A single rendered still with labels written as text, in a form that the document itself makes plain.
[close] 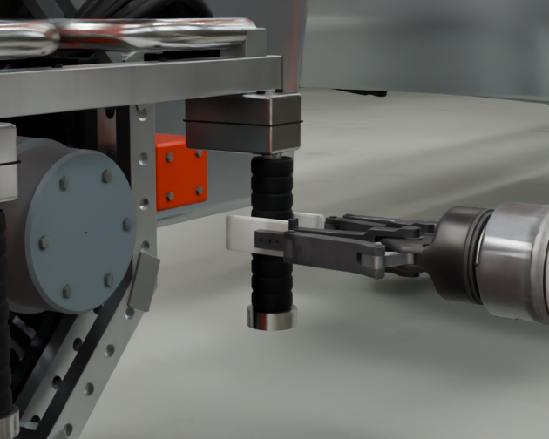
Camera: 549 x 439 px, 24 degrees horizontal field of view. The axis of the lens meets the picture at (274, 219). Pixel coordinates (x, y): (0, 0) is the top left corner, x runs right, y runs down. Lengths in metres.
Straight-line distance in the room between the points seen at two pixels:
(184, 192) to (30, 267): 0.40
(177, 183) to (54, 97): 0.44
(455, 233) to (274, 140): 0.18
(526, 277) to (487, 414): 2.36
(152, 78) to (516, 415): 2.43
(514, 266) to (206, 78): 0.29
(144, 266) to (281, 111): 0.29
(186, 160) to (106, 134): 0.09
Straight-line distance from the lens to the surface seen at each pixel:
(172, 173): 1.31
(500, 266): 0.95
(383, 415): 3.25
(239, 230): 1.08
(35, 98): 0.87
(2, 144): 0.81
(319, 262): 1.00
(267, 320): 1.09
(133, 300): 1.27
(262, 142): 1.05
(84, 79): 0.91
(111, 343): 1.26
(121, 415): 3.26
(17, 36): 0.86
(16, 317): 1.31
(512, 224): 0.95
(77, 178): 0.98
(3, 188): 0.82
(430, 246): 0.98
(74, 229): 0.98
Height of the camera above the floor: 1.02
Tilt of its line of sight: 10 degrees down
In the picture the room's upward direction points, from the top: straight up
